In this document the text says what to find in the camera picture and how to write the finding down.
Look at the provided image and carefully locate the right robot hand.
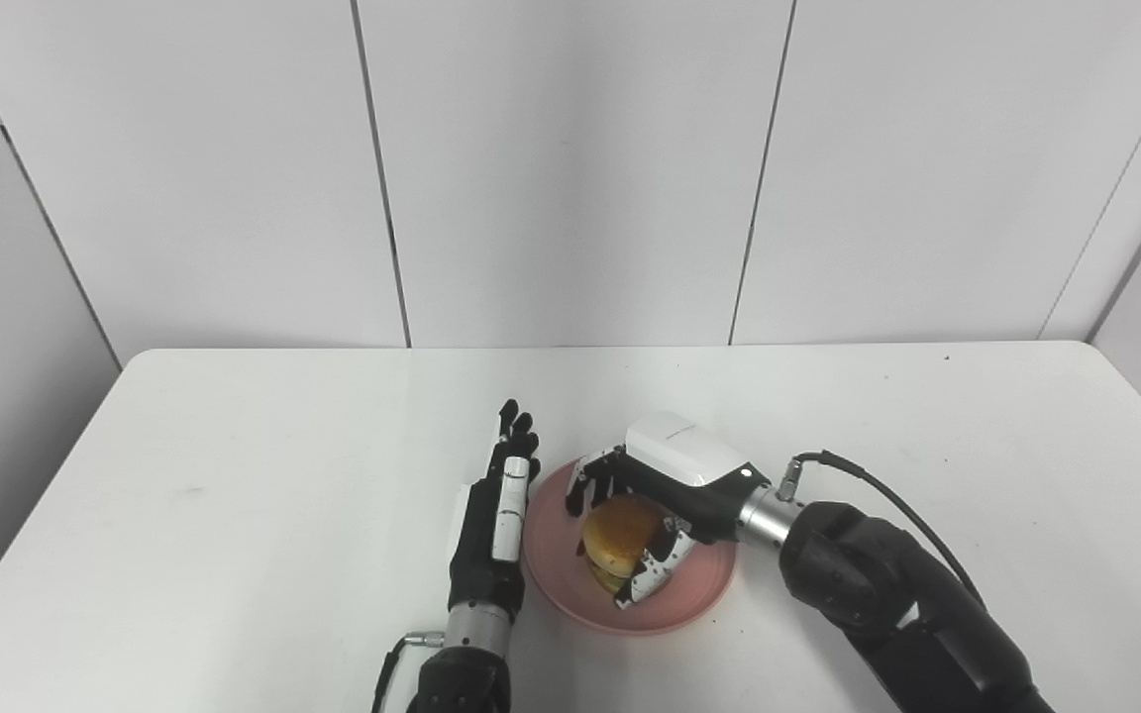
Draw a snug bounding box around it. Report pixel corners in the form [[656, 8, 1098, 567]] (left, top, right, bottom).
[[565, 411, 772, 610]]

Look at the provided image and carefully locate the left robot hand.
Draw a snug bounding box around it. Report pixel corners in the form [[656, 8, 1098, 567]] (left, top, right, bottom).
[[446, 399, 542, 623]]

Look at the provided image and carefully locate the toy hamburger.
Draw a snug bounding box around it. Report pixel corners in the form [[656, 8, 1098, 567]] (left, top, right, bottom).
[[581, 494, 673, 596]]

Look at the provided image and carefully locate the pink plate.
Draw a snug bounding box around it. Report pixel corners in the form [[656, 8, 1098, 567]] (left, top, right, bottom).
[[521, 458, 738, 637]]

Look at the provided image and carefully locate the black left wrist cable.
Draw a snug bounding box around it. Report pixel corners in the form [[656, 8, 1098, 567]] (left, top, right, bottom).
[[370, 631, 447, 713]]

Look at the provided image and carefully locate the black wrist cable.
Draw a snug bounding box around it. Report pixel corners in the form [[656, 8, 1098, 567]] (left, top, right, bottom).
[[776, 451, 987, 607], [370, 631, 447, 713]]

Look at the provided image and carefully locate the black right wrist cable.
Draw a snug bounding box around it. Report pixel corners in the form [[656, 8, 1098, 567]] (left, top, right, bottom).
[[776, 451, 987, 607]]

